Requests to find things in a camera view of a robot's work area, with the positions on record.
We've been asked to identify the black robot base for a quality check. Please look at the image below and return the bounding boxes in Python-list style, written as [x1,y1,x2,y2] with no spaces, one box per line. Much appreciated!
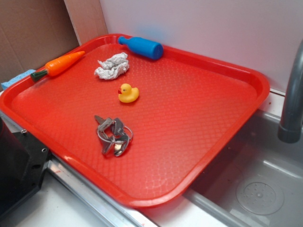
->
[0,120,51,219]

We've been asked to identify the crumpled white paper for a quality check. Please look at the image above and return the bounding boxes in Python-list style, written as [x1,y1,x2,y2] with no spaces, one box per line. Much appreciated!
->
[94,52,130,80]

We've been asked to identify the red plastic tray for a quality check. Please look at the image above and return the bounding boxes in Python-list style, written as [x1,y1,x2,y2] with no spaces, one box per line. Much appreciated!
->
[0,34,270,208]

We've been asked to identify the yellow rubber duck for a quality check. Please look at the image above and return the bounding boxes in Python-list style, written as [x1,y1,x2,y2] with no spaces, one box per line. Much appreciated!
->
[118,83,140,103]

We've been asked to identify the silver key bunch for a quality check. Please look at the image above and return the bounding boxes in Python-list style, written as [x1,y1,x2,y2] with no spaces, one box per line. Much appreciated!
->
[94,115,134,157]

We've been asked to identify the blue toy bottle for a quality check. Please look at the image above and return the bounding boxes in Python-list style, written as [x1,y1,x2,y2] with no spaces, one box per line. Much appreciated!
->
[118,36,164,60]

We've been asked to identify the orange toy carrot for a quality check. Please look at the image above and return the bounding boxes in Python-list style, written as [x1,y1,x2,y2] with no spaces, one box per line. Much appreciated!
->
[30,51,85,82]

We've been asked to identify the grey toy sink basin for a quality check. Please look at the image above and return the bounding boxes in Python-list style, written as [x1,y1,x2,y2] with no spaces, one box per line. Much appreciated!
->
[139,109,303,227]

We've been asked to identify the grey sink faucet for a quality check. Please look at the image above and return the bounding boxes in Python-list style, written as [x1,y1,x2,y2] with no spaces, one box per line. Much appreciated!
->
[278,43,303,143]

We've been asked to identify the brown cardboard panel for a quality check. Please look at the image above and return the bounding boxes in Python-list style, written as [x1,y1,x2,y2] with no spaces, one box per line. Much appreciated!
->
[0,0,107,82]

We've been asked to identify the blue sponge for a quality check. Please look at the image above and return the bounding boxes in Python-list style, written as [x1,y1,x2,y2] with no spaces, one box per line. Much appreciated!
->
[1,69,35,90]

